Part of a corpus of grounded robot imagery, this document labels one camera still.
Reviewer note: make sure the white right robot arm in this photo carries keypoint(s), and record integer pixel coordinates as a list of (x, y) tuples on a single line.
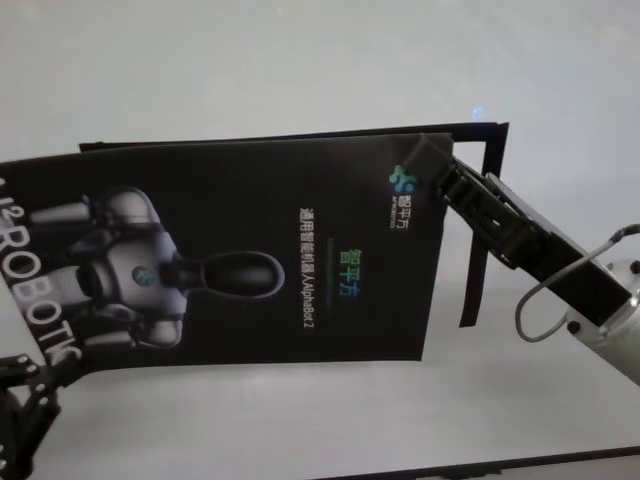
[(620, 330)]

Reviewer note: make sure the black tape frame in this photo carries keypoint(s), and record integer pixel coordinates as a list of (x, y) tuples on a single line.
[(474, 295)]

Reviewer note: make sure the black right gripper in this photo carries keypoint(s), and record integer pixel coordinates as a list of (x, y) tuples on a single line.
[(595, 290)]

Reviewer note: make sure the grey padded right gripper finger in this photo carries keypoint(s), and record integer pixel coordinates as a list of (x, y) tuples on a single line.
[(430, 160)]

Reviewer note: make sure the black robot print poster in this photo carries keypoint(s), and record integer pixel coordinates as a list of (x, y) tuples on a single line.
[(225, 200)]

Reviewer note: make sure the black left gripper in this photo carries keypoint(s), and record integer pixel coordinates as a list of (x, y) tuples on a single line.
[(10, 440)]

